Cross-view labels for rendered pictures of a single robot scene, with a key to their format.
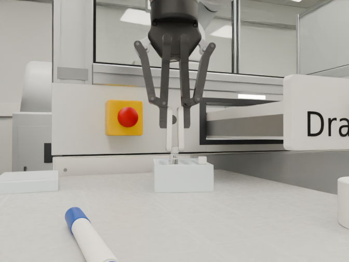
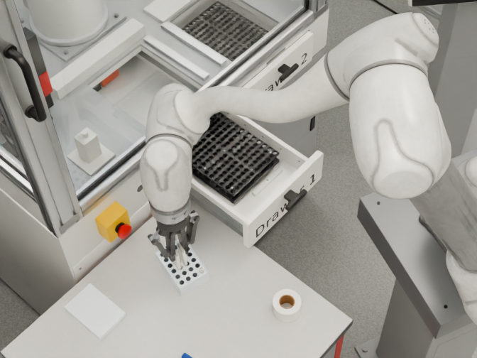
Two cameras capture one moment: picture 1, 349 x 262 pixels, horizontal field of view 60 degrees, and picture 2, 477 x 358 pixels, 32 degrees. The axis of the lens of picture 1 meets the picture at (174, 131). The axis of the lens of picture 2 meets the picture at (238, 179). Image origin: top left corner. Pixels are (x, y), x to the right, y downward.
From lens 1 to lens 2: 1.85 m
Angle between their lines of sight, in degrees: 59
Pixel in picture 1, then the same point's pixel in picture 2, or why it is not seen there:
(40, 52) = not seen: outside the picture
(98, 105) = (90, 224)
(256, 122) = (221, 212)
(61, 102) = (67, 242)
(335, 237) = (271, 328)
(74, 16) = (59, 194)
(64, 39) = (56, 209)
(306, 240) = (263, 335)
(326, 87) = (265, 212)
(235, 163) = not seen: hidden behind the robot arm
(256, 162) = not seen: hidden behind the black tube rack
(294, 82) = (249, 226)
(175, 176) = (190, 285)
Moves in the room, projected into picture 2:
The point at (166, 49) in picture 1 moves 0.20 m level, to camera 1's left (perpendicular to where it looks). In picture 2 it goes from (172, 236) to (91, 273)
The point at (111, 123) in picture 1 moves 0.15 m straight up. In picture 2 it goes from (111, 237) to (101, 202)
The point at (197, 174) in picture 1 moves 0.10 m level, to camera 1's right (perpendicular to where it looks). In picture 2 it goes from (201, 279) to (237, 262)
